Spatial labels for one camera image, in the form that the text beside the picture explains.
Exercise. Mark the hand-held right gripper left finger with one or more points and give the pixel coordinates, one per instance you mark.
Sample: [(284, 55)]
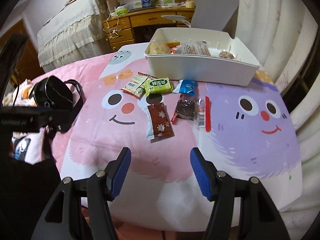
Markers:
[(120, 172)]

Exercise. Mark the wooden desk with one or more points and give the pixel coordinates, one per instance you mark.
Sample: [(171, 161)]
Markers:
[(130, 21)]

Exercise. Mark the floral printed cloth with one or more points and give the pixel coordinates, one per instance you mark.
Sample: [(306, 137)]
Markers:
[(22, 92)]

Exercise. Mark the white curtain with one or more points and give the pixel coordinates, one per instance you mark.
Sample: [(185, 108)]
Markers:
[(262, 17)]

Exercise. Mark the orange snack packet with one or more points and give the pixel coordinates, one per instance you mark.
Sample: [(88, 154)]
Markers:
[(173, 48)]

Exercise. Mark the clear packet with printed label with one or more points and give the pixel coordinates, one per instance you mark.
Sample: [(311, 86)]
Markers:
[(195, 48)]

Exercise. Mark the brown wooden door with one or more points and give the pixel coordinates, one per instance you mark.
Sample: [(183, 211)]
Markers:
[(27, 55)]

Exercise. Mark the grey office chair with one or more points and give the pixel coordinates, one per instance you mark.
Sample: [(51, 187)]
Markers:
[(215, 10)]

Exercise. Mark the blue snack packet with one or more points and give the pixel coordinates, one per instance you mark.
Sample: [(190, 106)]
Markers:
[(187, 87)]

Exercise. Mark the white plastic bin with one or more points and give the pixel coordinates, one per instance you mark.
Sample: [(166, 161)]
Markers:
[(200, 71)]

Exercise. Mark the green snack packet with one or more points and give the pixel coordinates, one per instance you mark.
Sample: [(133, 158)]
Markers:
[(158, 86)]

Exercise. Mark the person's black clothing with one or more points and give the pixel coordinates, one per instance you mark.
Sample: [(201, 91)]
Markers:
[(22, 192)]

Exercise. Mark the brown snowflake snack packet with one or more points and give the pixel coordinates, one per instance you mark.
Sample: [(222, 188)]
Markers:
[(160, 122)]

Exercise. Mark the clear wrapped round candy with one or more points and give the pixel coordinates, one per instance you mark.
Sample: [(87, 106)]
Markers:
[(226, 54)]

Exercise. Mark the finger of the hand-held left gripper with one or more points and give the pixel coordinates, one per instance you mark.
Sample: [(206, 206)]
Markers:
[(55, 117)]

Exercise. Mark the green white box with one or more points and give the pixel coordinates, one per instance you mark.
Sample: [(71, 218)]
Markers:
[(168, 2)]

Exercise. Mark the yellow cup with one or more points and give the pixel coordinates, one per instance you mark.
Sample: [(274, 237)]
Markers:
[(189, 4)]

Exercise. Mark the red striped snack packet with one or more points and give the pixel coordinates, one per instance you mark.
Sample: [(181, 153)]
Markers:
[(133, 85)]

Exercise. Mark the cream lace cover cloth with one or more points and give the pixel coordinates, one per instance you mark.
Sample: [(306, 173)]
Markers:
[(70, 30)]

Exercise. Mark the clear packet with red stripe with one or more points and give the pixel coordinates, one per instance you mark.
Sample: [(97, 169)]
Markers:
[(207, 115)]

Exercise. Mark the pink bed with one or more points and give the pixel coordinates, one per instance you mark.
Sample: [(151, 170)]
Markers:
[(62, 72)]

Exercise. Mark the dark brownie in clear wrap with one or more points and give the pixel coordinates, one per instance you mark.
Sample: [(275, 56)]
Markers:
[(186, 108)]

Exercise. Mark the green tissue box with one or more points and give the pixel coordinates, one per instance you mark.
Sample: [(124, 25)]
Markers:
[(121, 11)]

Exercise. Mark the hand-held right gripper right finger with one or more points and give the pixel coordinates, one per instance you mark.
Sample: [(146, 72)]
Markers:
[(200, 172)]

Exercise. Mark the clear bag of beige snack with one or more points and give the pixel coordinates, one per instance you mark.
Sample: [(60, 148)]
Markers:
[(158, 47)]

